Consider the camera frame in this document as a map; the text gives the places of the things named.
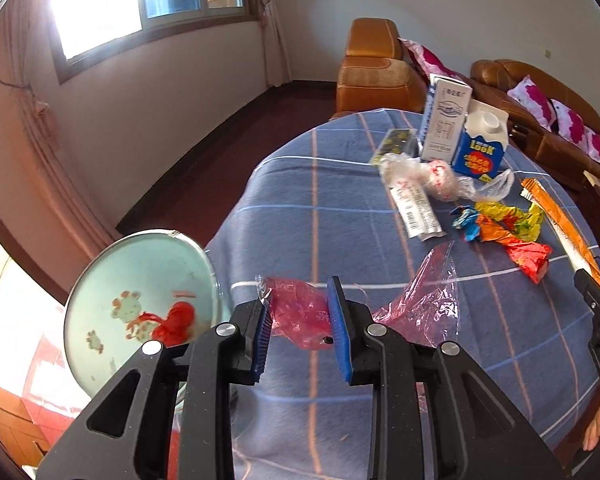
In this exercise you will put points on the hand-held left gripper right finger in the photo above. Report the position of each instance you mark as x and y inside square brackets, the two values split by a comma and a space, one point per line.
[337, 330]

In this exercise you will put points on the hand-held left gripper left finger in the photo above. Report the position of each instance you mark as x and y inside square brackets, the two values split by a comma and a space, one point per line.
[262, 335]

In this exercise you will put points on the pink clear plastic bag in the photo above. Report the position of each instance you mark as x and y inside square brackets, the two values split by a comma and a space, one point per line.
[300, 305]

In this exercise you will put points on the red orange wrapper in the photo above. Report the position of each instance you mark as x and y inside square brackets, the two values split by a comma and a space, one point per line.
[527, 257]

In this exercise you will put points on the long orange foil wrapper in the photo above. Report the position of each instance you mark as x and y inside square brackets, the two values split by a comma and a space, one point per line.
[555, 215]

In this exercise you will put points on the red plastic bag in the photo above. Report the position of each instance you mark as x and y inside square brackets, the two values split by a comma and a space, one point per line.
[177, 322]

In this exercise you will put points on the blue yellow candy wrapper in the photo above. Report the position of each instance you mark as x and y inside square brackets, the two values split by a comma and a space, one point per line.
[465, 222]

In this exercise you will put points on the long white label wrapper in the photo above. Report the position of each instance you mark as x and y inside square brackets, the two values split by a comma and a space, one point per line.
[417, 210]

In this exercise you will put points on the light blue cartoon bin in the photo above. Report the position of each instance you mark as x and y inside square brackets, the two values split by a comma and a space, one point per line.
[130, 270]

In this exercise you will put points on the clear bag with white wrappers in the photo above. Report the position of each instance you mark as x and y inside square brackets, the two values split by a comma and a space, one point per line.
[437, 177]

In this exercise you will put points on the person's right hand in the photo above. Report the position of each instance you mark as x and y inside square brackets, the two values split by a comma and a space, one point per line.
[597, 430]

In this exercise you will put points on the blue plaid tablecloth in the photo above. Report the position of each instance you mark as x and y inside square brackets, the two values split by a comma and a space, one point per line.
[330, 210]

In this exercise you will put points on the blue carton with white cap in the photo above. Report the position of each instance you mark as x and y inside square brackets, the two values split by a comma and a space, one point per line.
[475, 157]

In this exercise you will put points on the dark green packet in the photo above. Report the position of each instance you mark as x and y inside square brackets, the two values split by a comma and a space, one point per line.
[395, 145]

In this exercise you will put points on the white milk carton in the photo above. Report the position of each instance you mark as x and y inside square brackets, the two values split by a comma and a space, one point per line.
[447, 125]

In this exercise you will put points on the brown leather sofa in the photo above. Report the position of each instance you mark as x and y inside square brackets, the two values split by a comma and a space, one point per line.
[495, 80]

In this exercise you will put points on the brown leather armchair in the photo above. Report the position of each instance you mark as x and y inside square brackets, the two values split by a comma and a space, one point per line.
[370, 70]

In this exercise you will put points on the pink tied curtain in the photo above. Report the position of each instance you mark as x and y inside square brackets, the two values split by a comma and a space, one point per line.
[275, 35]
[45, 135]

